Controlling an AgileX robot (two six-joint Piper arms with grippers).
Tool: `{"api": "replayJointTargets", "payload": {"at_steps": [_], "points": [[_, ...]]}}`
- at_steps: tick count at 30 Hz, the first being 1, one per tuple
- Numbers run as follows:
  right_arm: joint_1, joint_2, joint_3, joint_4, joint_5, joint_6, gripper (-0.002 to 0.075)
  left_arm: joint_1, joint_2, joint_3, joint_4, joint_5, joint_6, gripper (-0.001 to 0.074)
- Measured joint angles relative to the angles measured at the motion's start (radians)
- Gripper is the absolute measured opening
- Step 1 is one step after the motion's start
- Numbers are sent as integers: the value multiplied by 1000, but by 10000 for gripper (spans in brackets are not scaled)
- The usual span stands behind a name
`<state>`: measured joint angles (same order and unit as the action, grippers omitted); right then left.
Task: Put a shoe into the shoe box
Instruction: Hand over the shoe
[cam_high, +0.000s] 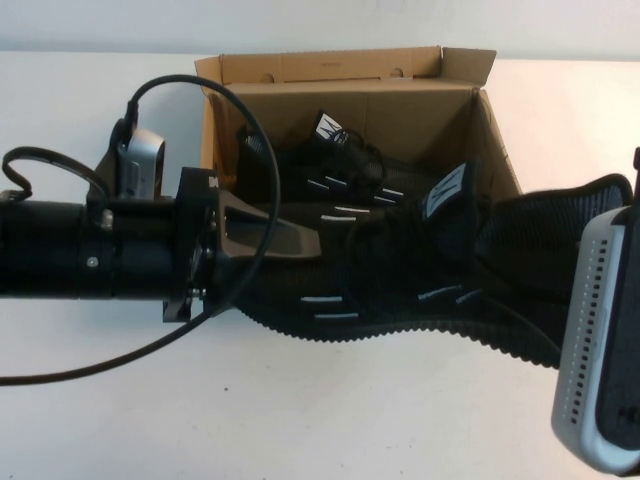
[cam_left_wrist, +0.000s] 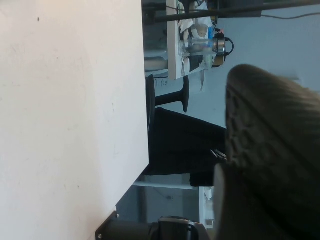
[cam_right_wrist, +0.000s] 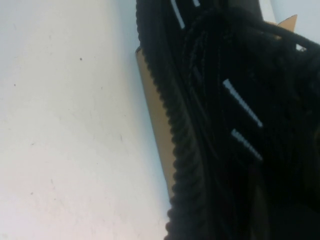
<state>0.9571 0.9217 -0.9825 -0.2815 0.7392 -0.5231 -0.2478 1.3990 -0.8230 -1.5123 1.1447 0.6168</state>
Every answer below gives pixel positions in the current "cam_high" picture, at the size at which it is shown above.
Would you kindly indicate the brown cardboard shoe box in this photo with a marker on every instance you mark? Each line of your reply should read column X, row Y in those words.
column 410, row 105

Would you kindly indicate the dark left camera mount bracket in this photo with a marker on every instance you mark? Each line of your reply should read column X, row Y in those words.
column 107, row 165

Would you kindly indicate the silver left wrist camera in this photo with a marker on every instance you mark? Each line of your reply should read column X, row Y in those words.
column 145, row 160

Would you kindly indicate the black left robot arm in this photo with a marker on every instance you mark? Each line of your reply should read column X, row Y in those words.
column 60, row 250

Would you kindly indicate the black mesh sneaker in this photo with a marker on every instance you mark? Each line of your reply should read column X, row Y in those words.
column 345, row 170
column 400, row 280

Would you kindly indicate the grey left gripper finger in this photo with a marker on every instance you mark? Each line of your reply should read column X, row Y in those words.
column 270, row 242

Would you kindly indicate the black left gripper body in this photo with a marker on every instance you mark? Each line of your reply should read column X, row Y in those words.
column 192, row 225

